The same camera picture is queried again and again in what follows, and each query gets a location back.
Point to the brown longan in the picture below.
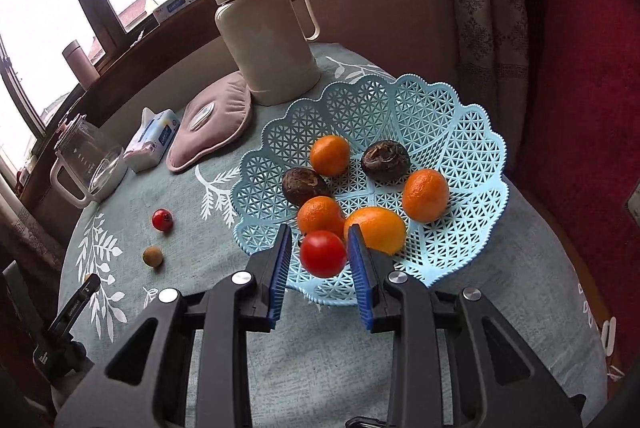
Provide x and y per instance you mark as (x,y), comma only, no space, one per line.
(152,256)

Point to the white and blue wipes pack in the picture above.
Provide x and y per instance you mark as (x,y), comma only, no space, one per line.
(175,4)

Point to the small red tomato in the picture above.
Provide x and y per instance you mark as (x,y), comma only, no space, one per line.
(162,219)

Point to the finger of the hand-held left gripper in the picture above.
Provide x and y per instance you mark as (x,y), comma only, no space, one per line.
(75,305)

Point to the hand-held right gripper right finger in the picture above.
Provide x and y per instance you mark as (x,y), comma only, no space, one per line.
(362,278)

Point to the pink hot water bag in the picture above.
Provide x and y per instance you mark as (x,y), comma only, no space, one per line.
(210,123)

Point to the large smooth orange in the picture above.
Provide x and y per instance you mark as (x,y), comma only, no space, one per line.
(380,228)

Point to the red fabric chair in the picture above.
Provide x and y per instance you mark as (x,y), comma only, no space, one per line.
(585,58)

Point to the black chair back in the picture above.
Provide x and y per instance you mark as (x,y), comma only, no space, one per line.
(20,308)

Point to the cream thermos jug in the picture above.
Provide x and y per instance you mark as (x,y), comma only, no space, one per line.
(265,43)

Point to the beige patterned curtain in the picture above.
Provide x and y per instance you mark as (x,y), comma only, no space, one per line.
(480,8)
(30,233)

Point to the pink tumbler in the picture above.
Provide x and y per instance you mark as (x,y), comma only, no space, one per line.
(80,63)

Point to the light blue plastic lattice basket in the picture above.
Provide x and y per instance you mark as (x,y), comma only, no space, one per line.
(450,133)

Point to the dark brown round fruit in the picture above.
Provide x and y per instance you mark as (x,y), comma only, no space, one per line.
(305,185)
(385,161)

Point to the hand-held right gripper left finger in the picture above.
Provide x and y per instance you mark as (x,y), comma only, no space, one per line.
(279,278)

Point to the blue and white tissue pack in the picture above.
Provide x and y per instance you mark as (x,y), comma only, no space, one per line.
(152,141)

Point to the small tangerine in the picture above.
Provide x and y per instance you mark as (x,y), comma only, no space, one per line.
(330,155)
(320,214)
(425,194)

